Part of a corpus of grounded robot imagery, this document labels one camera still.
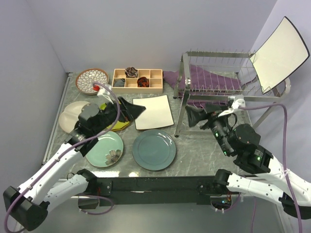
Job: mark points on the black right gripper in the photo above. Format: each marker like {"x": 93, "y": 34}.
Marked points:
{"x": 194, "y": 114}

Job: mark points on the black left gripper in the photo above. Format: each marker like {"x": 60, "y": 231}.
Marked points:
{"x": 131, "y": 110}

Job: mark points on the green scalloped plate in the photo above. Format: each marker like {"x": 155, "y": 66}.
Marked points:
{"x": 119, "y": 125}

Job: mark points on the white square plate black rim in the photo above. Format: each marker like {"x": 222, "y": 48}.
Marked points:
{"x": 157, "y": 114}

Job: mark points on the teal round plate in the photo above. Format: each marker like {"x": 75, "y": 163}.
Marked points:
{"x": 154, "y": 150}

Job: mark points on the mint green flower plate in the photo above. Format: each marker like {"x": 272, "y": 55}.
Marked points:
{"x": 107, "y": 151}

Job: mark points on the brown rimmed plate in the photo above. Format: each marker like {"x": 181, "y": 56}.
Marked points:
{"x": 89, "y": 76}

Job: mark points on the cream divided plate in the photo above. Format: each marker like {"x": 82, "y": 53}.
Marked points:
{"x": 69, "y": 117}

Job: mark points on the floral patterned round plate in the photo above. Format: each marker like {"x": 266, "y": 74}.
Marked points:
{"x": 88, "y": 90}

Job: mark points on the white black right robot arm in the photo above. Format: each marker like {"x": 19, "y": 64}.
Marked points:
{"x": 282, "y": 187}

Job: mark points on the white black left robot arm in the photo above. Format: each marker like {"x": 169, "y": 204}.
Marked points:
{"x": 30, "y": 203}

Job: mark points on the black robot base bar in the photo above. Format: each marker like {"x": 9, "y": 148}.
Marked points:
{"x": 157, "y": 190}

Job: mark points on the steel dish rack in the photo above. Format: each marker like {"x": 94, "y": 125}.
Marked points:
{"x": 231, "y": 64}

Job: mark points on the wooden compartment tray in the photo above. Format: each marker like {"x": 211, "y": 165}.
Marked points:
{"x": 155, "y": 77}

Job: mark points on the orange black rolled fabric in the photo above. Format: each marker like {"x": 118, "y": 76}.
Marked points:
{"x": 143, "y": 82}

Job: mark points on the dark grey rolled fabric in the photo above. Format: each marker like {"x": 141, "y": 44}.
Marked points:
{"x": 119, "y": 83}

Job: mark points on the purple cloth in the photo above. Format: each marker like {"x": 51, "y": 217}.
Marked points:
{"x": 203, "y": 82}

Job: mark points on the brown patterned rolled fabric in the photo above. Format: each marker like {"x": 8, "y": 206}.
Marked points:
{"x": 131, "y": 72}

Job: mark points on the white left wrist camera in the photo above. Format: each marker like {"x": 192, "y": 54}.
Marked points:
{"x": 103, "y": 91}

